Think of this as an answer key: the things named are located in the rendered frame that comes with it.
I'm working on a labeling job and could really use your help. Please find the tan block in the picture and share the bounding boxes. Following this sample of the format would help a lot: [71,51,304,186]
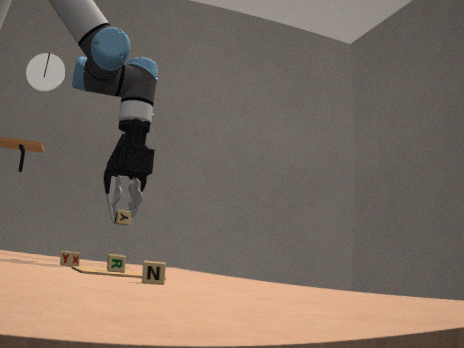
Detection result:
[60,251,80,267]
[107,254,126,273]
[142,261,166,285]
[113,210,131,225]

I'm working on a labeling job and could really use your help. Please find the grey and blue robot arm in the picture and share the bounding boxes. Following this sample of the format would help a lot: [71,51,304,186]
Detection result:
[48,0,157,122]

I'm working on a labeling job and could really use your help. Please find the tan flat mat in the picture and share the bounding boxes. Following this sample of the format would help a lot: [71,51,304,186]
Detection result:
[72,266,142,278]

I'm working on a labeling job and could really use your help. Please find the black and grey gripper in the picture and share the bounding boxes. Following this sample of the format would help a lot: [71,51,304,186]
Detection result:
[104,119,155,225]

